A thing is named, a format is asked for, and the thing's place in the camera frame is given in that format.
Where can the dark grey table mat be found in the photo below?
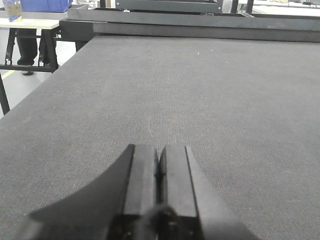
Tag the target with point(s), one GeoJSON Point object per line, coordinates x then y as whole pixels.
{"type": "Point", "coordinates": [249, 110]}

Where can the person in black trousers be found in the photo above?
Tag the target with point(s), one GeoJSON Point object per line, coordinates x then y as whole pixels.
{"type": "Point", "coordinates": [27, 46]}

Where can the white workbench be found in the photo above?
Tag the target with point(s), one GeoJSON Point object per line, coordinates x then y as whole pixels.
{"type": "Point", "coordinates": [281, 7]}

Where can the black metal frame rack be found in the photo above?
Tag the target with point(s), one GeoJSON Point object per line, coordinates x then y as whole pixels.
{"type": "Point", "coordinates": [188, 6]}

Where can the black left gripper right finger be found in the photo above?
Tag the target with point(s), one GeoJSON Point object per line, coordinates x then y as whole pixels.
{"type": "Point", "coordinates": [202, 212]}

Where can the cardboard box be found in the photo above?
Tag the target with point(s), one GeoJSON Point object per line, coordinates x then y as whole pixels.
{"type": "Point", "coordinates": [13, 10]}

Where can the blue plastic crate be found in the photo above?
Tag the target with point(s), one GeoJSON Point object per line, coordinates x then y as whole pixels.
{"type": "Point", "coordinates": [46, 6]}

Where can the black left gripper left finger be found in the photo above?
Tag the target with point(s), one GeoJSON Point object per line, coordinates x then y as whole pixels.
{"type": "Point", "coordinates": [103, 208]}

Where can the white side table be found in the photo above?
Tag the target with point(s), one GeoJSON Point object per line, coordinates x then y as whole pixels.
{"type": "Point", "coordinates": [47, 60]}

